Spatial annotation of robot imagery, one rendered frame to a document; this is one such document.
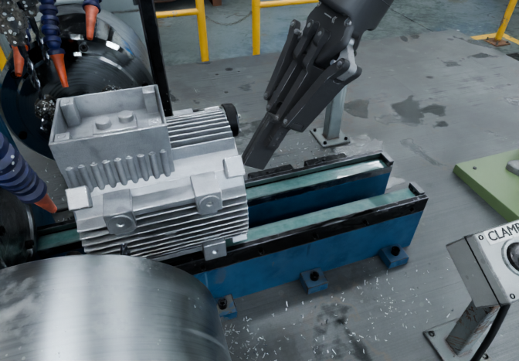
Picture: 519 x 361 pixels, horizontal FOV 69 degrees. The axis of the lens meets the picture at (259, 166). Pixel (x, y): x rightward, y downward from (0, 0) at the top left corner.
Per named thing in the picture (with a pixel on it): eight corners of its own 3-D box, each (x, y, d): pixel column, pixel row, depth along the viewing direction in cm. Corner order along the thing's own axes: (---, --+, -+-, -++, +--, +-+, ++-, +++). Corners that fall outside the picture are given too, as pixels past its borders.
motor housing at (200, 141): (106, 302, 49) (55, 199, 37) (105, 204, 63) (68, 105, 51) (252, 263, 54) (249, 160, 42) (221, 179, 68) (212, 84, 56)
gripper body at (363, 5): (317, -51, 38) (272, 33, 42) (360, -33, 32) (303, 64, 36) (366, -17, 42) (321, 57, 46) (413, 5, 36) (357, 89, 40)
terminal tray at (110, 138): (70, 198, 42) (47, 147, 38) (75, 144, 50) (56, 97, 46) (176, 176, 45) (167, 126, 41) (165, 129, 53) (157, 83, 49)
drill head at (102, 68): (26, 211, 62) (-53, 71, 47) (48, 96, 92) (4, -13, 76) (176, 179, 69) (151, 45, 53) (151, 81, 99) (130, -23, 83)
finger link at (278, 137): (293, 110, 43) (304, 124, 41) (272, 145, 45) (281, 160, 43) (283, 107, 42) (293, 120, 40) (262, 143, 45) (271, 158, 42)
